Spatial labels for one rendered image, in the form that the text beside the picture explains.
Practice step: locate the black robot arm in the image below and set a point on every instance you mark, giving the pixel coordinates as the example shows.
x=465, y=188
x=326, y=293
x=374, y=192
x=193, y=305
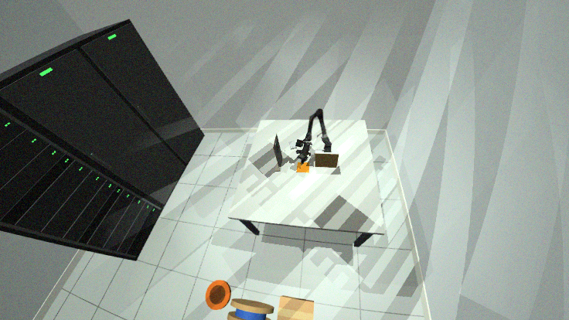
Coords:
x=308, y=137

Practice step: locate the grey panel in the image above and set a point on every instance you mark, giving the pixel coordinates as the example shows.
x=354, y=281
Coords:
x=277, y=151

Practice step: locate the orange square marking on table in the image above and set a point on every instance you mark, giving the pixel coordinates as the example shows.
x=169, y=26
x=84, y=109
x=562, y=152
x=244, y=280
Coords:
x=303, y=168

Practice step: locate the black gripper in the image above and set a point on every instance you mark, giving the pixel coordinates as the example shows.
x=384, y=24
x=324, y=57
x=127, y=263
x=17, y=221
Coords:
x=304, y=154

